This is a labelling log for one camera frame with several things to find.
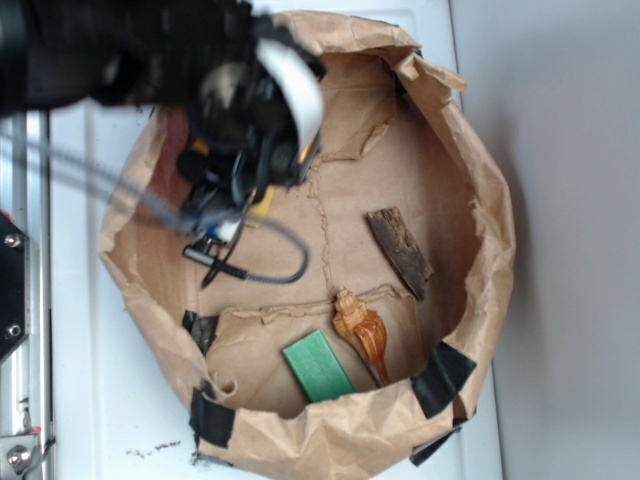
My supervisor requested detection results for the black metal bracket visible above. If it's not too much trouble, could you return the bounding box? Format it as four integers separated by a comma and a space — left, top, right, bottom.
0, 211, 31, 364

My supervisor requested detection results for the green rectangular block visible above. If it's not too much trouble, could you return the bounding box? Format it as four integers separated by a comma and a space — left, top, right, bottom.
282, 330, 356, 403

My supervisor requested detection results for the aluminium frame rail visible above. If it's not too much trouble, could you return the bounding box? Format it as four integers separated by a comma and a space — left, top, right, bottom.
1, 112, 55, 479

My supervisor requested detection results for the brown paper bag bin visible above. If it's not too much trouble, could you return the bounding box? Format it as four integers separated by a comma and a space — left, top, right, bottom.
98, 10, 516, 479

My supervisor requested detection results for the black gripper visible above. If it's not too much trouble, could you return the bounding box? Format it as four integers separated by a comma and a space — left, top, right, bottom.
177, 14, 326, 236

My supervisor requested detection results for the grey braided cable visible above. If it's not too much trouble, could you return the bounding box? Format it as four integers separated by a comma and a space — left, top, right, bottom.
0, 132, 310, 285

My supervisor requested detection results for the brown conch seashell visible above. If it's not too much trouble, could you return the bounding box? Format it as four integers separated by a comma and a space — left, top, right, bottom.
332, 288, 391, 387

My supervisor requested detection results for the yellow cloth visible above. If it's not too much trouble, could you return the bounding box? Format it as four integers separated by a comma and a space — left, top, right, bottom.
187, 137, 321, 229

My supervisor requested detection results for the dark wooden bark piece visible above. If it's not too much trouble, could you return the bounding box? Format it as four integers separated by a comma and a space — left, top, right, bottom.
366, 206, 434, 301

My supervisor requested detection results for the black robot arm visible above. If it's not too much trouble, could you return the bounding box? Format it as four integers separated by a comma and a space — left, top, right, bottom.
1, 1, 325, 233

